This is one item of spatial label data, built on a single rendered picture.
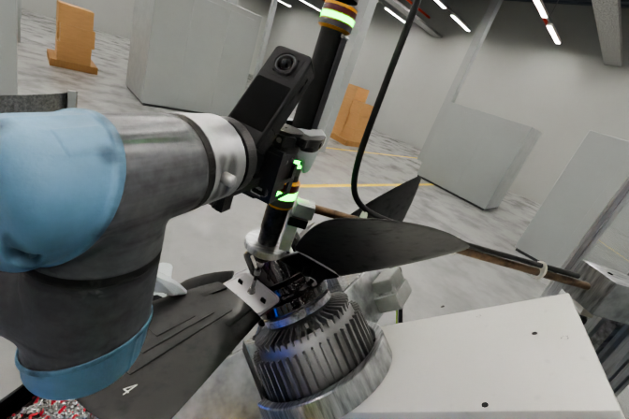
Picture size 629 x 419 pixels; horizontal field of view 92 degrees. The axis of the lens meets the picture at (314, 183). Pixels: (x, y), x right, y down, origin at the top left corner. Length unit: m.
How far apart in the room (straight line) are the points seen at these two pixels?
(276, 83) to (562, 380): 0.46
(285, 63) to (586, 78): 12.59
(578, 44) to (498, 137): 6.15
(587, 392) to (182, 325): 0.48
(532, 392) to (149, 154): 0.47
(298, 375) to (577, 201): 5.41
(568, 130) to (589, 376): 12.13
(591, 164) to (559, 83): 7.35
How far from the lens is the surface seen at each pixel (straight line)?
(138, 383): 0.44
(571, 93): 12.75
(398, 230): 0.37
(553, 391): 0.49
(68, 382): 0.28
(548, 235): 5.85
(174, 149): 0.20
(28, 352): 0.27
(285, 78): 0.32
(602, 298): 0.74
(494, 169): 7.55
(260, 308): 0.55
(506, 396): 0.50
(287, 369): 0.59
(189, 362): 0.45
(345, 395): 0.56
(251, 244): 0.49
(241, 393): 0.64
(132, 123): 0.20
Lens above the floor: 1.56
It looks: 19 degrees down
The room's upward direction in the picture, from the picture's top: 19 degrees clockwise
